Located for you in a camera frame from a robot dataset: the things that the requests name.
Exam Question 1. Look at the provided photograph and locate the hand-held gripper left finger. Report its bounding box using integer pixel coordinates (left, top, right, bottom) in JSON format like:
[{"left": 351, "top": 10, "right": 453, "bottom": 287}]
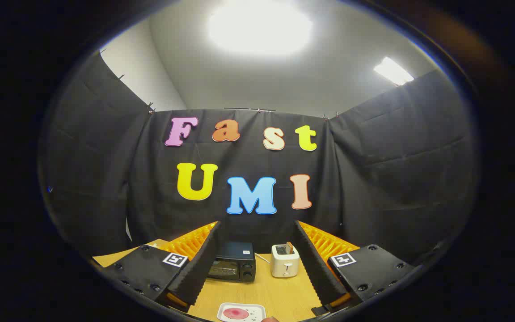
[{"left": 101, "top": 220, "right": 221, "bottom": 313}]

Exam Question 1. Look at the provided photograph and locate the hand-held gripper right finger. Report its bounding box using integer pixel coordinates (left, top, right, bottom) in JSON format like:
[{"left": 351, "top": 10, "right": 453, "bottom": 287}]
[{"left": 294, "top": 220, "right": 415, "bottom": 316}]

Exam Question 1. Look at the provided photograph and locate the black toaster oven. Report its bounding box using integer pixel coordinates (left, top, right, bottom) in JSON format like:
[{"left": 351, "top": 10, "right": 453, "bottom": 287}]
[{"left": 207, "top": 241, "right": 257, "bottom": 283}]

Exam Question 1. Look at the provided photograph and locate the white square plate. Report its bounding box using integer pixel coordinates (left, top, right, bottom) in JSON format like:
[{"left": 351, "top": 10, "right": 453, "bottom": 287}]
[{"left": 217, "top": 303, "right": 266, "bottom": 322}]

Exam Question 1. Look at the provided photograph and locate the white pop-up toaster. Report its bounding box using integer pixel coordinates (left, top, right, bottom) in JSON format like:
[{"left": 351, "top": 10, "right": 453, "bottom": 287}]
[{"left": 271, "top": 244, "right": 300, "bottom": 278}]

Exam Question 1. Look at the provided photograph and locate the small ceiling light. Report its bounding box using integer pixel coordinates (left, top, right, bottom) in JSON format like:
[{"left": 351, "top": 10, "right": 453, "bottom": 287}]
[{"left": 374, "top": 57, "right": 414, "bottom": 86}]

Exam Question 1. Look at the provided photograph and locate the large ceiling light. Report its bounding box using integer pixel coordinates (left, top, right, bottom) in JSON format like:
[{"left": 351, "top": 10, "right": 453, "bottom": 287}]
[{"left": 207, "top": 0, "right": 314, "bottom": 56}]

